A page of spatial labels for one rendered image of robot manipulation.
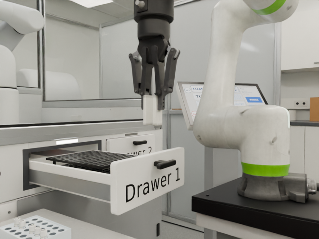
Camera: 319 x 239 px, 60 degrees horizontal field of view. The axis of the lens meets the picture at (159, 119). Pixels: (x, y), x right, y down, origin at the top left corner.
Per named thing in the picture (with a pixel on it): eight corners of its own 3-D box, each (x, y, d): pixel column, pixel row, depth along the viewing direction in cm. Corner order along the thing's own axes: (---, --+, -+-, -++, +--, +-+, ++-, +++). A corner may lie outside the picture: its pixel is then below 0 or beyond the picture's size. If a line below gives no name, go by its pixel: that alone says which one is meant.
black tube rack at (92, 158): (145, 178, 81) (145, 156, 81) (102, 193, 66) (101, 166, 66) (92, 169, 93) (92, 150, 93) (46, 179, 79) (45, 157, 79)
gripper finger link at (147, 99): (145, 95, 63) (143, 95, 64) (145, 125, 64) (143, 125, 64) (153, 95, 66) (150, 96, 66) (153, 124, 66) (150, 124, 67)
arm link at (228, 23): (203, 150, 96) (223, 16, 108) (248, 153, 85) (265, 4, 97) (181, 141, 87) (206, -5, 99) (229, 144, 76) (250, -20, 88)
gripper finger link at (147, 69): (147, 46, 62) (142, 46, 63) (141, 96, 64) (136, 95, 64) (156, 50, 66) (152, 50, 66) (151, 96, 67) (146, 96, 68)
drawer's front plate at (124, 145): (154, 158, 124) (154, 133, 124) (109, 170, 100) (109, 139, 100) (152, 158, 125) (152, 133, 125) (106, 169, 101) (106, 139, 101)
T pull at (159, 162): (176, 164, 69) (176, 159, 69) (160, 170, 63) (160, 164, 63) (164, 163, 71) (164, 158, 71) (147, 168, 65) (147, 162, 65)
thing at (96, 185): (176, 179, 80) (176, 159, 80) (115, 205, 59) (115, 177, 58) (82, 164, 102) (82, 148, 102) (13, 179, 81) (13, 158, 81)
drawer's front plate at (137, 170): (184, 184, 81) (184, 147, 80) (116, 216, 56) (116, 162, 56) (179, 183, 81) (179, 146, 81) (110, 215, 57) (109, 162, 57)
